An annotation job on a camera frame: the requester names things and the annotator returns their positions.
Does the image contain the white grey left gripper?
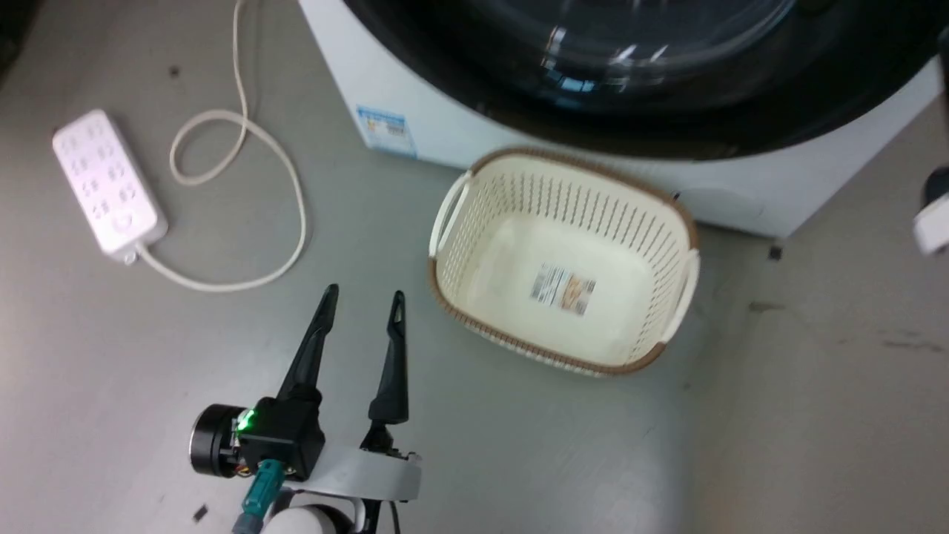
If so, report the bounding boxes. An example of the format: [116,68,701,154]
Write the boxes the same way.
[277,283,424,505]

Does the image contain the white washing machine body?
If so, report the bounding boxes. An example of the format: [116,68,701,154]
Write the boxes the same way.
[299,0,945,240]

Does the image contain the black glass washing machine door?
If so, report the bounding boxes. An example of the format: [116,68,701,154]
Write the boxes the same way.
[343,0,949,162]

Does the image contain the cream plastic laundry basket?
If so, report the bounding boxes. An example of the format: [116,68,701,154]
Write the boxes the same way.
[428,147,701,378]

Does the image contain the printed barcode label sticker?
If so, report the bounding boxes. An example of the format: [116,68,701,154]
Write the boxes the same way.
[529,263,598,317]

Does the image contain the blue energy label sticker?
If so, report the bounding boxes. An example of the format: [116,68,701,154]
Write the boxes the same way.
[356,105,418,159]

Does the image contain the white power strip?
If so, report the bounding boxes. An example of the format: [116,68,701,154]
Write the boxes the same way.
[52,109,169,265]

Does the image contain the teal plug cable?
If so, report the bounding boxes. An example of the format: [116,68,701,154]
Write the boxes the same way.
[231,458,287,534]

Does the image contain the cream power strip cable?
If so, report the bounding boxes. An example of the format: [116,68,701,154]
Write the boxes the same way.
[136,0,308,292]

